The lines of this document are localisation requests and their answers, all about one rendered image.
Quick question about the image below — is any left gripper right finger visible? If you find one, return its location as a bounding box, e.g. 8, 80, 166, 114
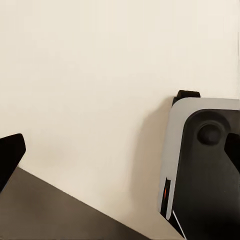
224, 132, 240, 172

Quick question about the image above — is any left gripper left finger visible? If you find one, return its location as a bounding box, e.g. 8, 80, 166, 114
0, 133, 26, 193

